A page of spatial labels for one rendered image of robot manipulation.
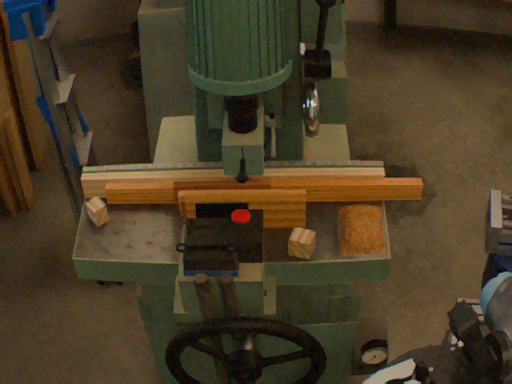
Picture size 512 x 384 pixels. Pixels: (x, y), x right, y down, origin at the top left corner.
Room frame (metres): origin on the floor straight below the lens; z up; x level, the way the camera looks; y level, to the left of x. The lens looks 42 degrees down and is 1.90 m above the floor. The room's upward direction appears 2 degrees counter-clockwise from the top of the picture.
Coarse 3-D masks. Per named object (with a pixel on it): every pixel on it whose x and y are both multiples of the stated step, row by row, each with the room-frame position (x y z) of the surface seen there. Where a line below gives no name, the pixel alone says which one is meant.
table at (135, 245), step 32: (128, 224) 1.04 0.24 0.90; (160, 224) 1.04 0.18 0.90; (320, 224) 1.02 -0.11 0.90; (384, 224) 1.01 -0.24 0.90; (96, 256) 0.95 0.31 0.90; (128, 256) 0.96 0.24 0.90; (160, 256) 0.96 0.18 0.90; (288, 256) 0.95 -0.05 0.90; (320, 256) 0.94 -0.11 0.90; (352, 256) 0.93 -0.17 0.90; (384, 256) 0.93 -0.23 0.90; (192, 320) 0.84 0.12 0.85
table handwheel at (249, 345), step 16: (208, 320) 0.77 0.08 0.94; (224, 320) 0.76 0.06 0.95; (240, 320) 0.76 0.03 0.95; (256, 320) 0.76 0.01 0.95; (272, 320) 0.76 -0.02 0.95; (176, 336) 0.76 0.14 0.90; (192, 336) 0.75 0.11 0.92; (288, 336) 0.74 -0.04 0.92; (304, 336) 0.75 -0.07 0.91; (176, 352) 0.75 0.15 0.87; (208, 352) 0.75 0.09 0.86; (240, 352) 0.77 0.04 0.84; (256, 352) 0.77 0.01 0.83; (304, 352) 0.75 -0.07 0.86; (320, 352) 0.74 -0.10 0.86; (176, 368) 0.75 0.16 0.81; (240, 368) 0.73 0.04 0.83; (256, 368) 0.74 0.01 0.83; (320, 368) 0.74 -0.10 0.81
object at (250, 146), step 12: (228, 132) 1.08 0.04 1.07; (252, 132) 1.08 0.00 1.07; (228, 144) 1.05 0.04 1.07; (240, 144) 1.05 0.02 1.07; (252, 144) 1.05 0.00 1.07; (264, 144) 1.06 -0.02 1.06; (228, 156) 1.05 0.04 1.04; (240, 156) 1.05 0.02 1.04; (252, 156) 1.05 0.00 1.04; (264, 156) 1.07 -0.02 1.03; (228, 168) 1.05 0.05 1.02; (252, 168) 1.05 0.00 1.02
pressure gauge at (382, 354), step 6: (366, 342) 0.88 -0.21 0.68; (372, 342) 0.88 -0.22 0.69; (378, 342) 0.87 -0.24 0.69; (384, 342) 0.88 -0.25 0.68; (366, 348) 0.87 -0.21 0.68; (372, 348) 0.86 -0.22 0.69; (378, 348) 0.86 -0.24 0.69; (384, 348) 0.86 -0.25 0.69; (366, 354) 0.86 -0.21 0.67; (372, 354) 0.86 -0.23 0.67; (378, 354) 0.86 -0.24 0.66; (384, 354) 0.86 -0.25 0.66; (366, 360) 0.86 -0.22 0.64; (372, 360) 0.86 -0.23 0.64; (378, 360) 0.86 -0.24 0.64
